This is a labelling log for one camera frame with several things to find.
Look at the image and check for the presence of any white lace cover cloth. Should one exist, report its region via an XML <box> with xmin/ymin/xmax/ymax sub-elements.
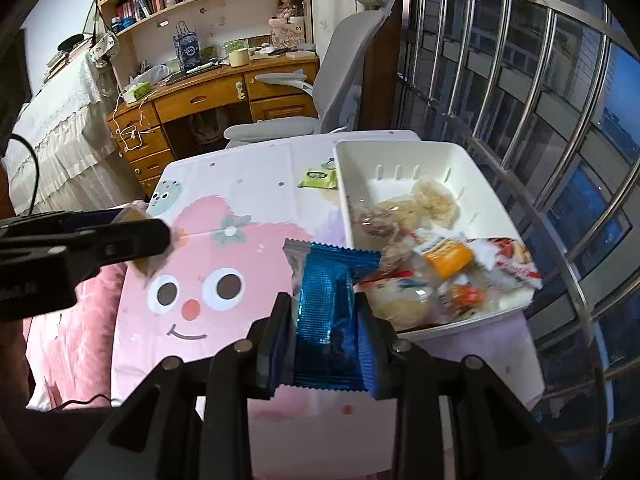
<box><xmin>0</xmin><ymin>50</ymin><xmax>146</xmax><ymax>216</ymax></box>

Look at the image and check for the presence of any blue foil snack packet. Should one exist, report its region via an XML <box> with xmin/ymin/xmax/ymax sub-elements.
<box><xmin>283</xmin><ymin>239</ymin><xmax>382</xmax><ymax>391</ymax></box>

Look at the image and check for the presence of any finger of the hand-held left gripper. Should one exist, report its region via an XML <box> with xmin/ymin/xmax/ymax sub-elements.
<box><xmin>50</xmin><ymin>209</ymin><xmax>126</xmax><ymax>233</ymax></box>
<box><xmin>62</xmin><ymin>218</ymin><xmax>172</xmax><ymax>273</ymax></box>

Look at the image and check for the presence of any orange and white oat packet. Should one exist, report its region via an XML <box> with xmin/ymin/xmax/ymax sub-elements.
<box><xmin>415</xmin><ymin>237</ymin><xmax>476</xmax><ymax>278</ymax></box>

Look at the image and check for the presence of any beige tote bag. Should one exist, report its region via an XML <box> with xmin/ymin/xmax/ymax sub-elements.
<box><xmin>269</xmin><ymin>0</ymin><xmax>307</xmax><ymax>48</ymax></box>

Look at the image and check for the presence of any wooden bookshelf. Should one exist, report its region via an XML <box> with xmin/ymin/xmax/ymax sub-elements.
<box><xmin>95</xmin><ymin>0</ymin><xmax>313</xmax><ymax>73</ymax></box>

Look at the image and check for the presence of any green snack packet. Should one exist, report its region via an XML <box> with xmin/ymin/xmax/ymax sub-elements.
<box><xmin>297</xmin><ymin>167</ymin><xmax>338</xmax><ymax>191</ymax></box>

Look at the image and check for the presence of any grey office chair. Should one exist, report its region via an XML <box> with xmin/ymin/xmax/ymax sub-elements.
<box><xmin>222</xmin><ymin>0</ymin><xmax>398</xmax><ymax>148</ymax></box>

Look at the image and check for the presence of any clear packet of yellow pastries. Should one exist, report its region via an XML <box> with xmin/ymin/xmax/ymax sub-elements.
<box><xmin>377</xmin><ymin>199</ymin><xmax>426</xmax><ymax>233</ymax></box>

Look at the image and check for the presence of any lined trash bin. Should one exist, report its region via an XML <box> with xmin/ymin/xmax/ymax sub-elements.
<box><xmin>187</xmin><ymin>112</ymin><xmax>226</xmax><ymax>143</ymax></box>

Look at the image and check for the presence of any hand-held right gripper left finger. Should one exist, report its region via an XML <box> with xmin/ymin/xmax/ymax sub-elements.
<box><xmin>65</xmin><ymin>292</ymin><xmax>296</xmax><ymax>480</ymax></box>

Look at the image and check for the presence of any small orange candy packet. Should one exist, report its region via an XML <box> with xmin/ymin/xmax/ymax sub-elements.
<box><xmin>447</xmin><ymin>285</ymin><xmax>488</xmax><ymax>311</ymax></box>

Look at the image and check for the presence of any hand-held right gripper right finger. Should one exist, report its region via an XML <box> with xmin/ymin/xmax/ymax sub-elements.
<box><xmin>355</xmin><ymin>296</ymin><xmax>581</xmax><ymax>480</ymax></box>

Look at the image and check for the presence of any beige cracker packet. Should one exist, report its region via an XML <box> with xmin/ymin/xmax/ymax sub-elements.
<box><xmin>411</xmin><ymin>177</ymin><xmax>458</xmax><ymax>221</ymax></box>

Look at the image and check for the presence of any wooden drawer cabinet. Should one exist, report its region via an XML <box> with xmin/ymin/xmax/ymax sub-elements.
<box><xmin>112</xmin><ymin>100</ymin><xmax>156</xmax><ymax>153</ymax></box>

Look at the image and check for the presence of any clear brown cookie packet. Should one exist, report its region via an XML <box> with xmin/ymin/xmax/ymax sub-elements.
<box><xmin>117</xmin><ymin>202</ymin><xmax>188</xmax><ymax>281</ymax></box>

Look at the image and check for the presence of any metal window railing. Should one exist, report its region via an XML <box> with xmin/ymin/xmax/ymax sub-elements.
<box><xmin>395</xmin><ymin>0</ymin><xmax>640</xmax><ymax>441</ymax></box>

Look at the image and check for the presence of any black cable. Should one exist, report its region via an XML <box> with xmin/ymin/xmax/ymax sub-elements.
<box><xmin>5</xmin><ymin>132</ymin><xmax>41</xmax><ymax>216</ymax></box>

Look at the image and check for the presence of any wooden desk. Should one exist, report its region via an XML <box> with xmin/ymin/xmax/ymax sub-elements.
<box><xmin>105</xmin><ymin>52</ymin><xmax>321</xmax><ymax>196</ymax></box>

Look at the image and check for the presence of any clear nut mix packet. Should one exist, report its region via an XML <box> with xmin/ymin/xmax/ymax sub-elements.
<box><xmin>352</xmin><ymin>207</ymin><xmax>401</xmax><ymax>241</ymax></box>

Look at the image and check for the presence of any blue gift bag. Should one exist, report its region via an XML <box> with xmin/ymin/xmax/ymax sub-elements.
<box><xmin>172</xmin><ymin>21</ymin><xmax>202</xmax><ymax>73</ymax></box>

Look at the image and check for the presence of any blueberry bun packet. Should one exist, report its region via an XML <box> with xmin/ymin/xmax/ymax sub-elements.
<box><xmin>357</xmin><ymin>270</ymin><xmax>446</xmax><ymax>333</ymax></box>

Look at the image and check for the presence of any green tissue box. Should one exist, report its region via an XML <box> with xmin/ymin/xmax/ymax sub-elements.
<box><xmin>122</xmin><ymin>81</ymin><xmax>152</xmax><ymax>104</ymax></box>

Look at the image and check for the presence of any white packet with red label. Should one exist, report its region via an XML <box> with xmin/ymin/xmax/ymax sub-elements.
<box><xmin>470</xmin><ymin>237</ymin><xmax>543</xmax><ymax>291</ymax></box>

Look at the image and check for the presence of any white plastic bin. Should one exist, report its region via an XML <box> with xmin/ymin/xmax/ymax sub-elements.
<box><xmin>332</xmin><ymin>140</ymin><xmax>538</xmax><ymax>343</ymax></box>

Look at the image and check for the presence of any white plastic bag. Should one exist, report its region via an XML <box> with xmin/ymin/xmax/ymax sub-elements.
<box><xmin>131</xmin><ymin>64</ymin><xmax>173</xmax><ymax>86</ymax></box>

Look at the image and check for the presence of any floral cloth bag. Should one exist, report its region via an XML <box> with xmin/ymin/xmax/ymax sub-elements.
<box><xmin>90</xmin><ymin>32</ymin><xmax>121</xmax><ymax>68</ymax></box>

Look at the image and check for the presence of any printed cartoon tablecloth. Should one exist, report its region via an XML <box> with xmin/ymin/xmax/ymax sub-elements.
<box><xmin>111</xmin><ymin>130</ymin><xmax>546</xmax><ymax>476</ymax></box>

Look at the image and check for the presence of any row of books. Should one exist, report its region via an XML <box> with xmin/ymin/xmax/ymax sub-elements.
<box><xmin>114</xmin><ymin>0</ymin><xmax>161</xmax><ymax>23</ymax></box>

